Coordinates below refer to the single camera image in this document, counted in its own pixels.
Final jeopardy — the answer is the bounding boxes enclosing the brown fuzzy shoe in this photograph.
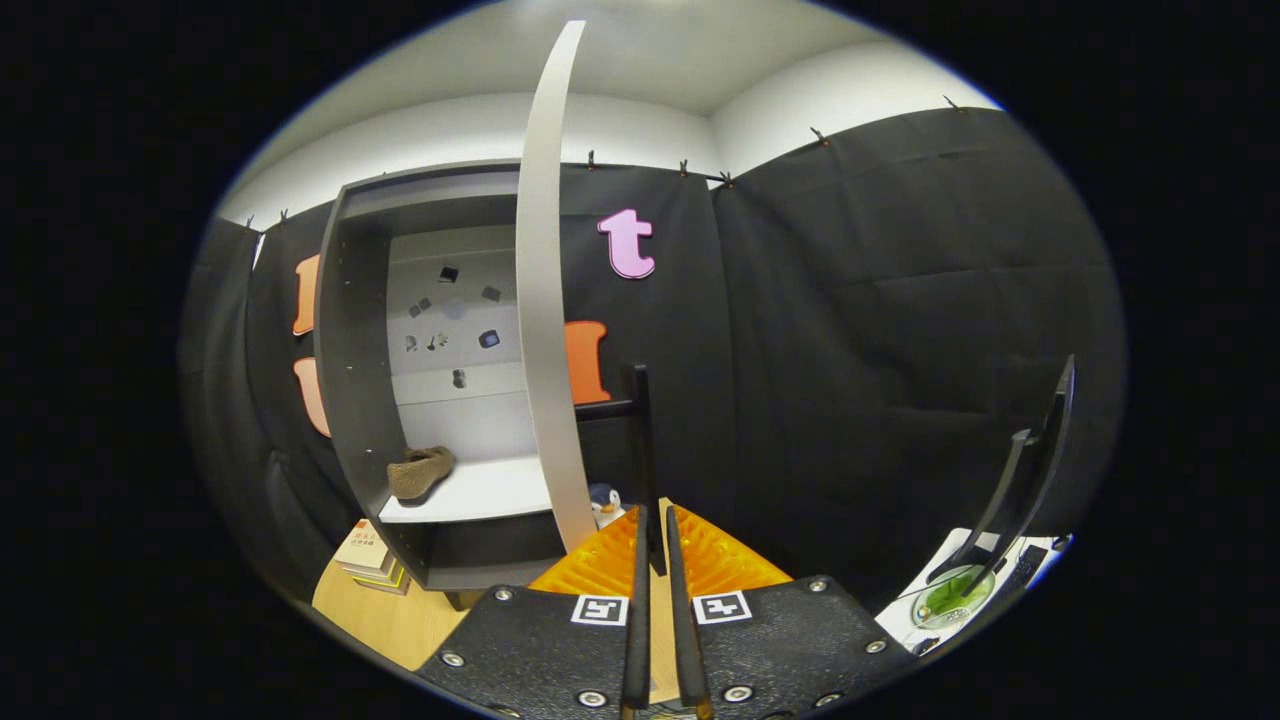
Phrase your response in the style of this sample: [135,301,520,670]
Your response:
[387,446,457,501]

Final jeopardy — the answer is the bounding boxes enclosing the black cabinet door handle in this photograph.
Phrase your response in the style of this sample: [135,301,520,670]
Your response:
[575,363,668,578]

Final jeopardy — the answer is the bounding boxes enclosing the black keyboard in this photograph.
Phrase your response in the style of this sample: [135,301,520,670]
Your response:
[995,545,1049,593]

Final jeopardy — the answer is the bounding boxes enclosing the penguin plush toy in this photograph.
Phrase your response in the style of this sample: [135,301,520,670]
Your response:
[588,483,628,531]

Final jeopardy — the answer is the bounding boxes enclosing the beige shoe cabinet door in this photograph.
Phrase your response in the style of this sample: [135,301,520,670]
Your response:
[515,20,601,553]

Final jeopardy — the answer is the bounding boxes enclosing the black computer monitor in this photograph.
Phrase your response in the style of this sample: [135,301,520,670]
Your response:
[925,355,1078,586]

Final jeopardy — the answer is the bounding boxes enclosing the dark grey shoe cabinet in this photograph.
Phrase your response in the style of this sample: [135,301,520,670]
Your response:
[313,160,571,611]

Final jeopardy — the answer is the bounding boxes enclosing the yellow-edged book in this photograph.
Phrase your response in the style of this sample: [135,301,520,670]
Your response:
[335,560,411,596]

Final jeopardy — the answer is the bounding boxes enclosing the glass bowl green contents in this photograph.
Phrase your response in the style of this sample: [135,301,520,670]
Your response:
[910,565,997,631]

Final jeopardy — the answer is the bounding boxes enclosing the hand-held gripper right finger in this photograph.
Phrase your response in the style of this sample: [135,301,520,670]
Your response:
[665,503,918,720]

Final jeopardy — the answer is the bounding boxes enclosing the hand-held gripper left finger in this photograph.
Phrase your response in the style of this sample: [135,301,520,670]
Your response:
[413,503,653,720]

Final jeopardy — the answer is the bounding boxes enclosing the beige cover book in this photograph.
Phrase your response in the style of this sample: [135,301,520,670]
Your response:
[340,520,396,571]

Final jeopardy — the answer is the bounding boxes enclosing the black backdrop cloth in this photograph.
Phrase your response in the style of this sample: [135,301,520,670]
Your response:
[180,105,1131,611]

